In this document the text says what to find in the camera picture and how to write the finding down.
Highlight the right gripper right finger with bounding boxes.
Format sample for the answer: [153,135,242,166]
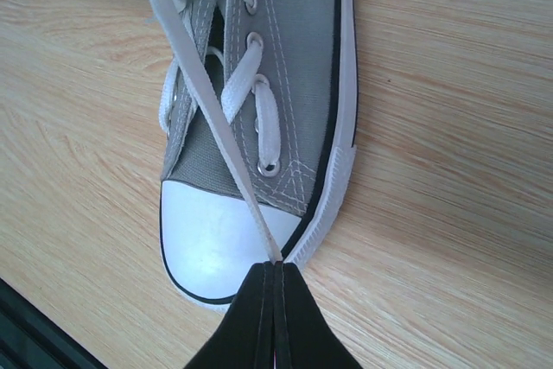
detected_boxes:
[273,262,360,369]

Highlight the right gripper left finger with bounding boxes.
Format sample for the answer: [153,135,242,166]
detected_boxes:
[187,262,275,368]

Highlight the grey sneaker sideways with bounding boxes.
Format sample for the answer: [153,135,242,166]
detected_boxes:
[149,0,358,309]

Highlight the black aluminium frame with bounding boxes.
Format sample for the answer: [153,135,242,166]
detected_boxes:
[1,281,105,369]

